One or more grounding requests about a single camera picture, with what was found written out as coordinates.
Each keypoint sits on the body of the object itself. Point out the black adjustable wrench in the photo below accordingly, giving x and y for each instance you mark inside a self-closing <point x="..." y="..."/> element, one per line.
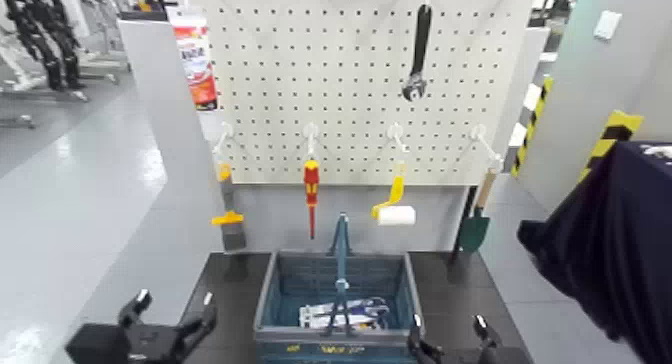
<point x="420" y="40"/>

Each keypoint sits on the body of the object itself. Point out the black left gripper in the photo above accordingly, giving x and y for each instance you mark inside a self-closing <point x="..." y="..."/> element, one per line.
<point x="120" y="345"/>

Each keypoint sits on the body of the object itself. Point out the white blue tools pack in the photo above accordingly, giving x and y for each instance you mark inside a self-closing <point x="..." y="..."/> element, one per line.
<point x="362" y="309"/>

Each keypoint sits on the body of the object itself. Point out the black humanoid robot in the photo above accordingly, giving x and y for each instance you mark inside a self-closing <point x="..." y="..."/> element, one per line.
<point x="47" y="35"/>

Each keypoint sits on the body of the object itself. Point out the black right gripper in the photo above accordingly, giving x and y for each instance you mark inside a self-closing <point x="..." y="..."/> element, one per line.
<point x="472" y="356"/>

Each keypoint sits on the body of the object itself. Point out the white pegboard hook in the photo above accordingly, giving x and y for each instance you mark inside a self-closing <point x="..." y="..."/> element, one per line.
<point x="395" y="134"/>
<point x="224" y="132"/>
<point x="311" y="135"/>
<point x="483" y="140"/>

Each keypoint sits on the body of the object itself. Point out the white wall switch plate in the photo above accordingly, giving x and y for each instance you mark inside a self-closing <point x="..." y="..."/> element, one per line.
<point x="607" y="24"/>

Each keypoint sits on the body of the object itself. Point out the yellow black hazard post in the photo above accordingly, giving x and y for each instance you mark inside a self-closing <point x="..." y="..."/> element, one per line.
<point x="533" y="124"/>
<point x="609" y="135"/>

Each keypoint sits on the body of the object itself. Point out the red white banner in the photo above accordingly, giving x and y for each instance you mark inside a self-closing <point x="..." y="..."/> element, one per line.
<point x="197" y="61"/>

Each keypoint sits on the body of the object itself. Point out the dark navy cloth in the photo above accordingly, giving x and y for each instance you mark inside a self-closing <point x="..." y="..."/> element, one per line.
<point x="619" y="240"/>

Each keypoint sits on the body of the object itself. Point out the white pegboard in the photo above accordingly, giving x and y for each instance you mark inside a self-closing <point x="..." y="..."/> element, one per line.
<point x="341" y="82"/>

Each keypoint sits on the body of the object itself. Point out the red yellow screwdriver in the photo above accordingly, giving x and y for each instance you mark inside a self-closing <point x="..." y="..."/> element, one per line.
<point x="312" y="185"/>

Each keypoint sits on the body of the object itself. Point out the grey partition panel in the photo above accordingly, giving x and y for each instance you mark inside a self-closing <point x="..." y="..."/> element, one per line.
<point x="168" y="145"/>

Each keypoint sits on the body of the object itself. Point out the black pegboard stand leg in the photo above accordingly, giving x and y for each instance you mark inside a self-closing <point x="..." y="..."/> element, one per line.
<point x="464" y="208"/>

